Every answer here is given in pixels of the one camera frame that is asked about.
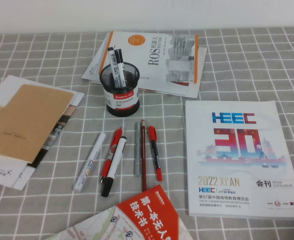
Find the brown kraft notebook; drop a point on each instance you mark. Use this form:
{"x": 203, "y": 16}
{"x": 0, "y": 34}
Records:
{"x": 24, "y": 125}

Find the red book with map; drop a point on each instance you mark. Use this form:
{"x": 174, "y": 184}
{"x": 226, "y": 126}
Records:
{"x": 147, "y": 212}

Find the white HEEC show catalogue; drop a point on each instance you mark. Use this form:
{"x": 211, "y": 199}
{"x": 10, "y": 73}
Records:
{"x": 237, "y": 162}

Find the grey white checked tablecloth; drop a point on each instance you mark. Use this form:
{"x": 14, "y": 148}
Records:
{"x": 224, "y": 75}

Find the red retractable pen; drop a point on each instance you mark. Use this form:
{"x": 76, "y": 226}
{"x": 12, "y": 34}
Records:
{"x": 115, "y": 140}

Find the grey pen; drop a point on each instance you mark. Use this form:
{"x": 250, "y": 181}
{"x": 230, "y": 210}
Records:
{"x": 137, "y": 155}

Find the white brochure with tan band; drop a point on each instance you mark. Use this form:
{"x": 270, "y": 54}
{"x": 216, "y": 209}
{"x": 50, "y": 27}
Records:
{"x": 24, "y": 81}

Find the white paint marker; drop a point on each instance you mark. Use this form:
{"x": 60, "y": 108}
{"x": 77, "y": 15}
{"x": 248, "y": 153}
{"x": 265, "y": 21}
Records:
{"x": 90, "y": 160}

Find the white whiteboard marker black cap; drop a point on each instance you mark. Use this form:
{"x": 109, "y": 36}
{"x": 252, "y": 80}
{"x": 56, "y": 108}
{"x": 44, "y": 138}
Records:
{"x": 118, "y": 155}

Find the red black marker pen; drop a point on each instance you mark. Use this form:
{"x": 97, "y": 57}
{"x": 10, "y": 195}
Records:
{"x": 155, "y": 152}

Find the black mesh pen holder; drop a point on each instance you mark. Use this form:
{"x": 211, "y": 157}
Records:
{"x": 122, "y": 110}

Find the white Agile-X folder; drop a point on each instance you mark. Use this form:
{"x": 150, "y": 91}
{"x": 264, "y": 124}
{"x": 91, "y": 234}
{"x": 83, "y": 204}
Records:
{"x": 2, "y": 172}

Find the white marker with black cap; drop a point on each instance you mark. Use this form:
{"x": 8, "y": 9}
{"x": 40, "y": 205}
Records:
{"x": 119, "y": 57}
{"x": 112, "y": 62}

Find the white orange ROS book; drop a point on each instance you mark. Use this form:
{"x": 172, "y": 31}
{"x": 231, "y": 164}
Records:
{"x": 149, "y": 50}

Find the dark red pencil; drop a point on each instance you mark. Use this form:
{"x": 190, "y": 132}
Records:
{"x": 143, "y": 162}

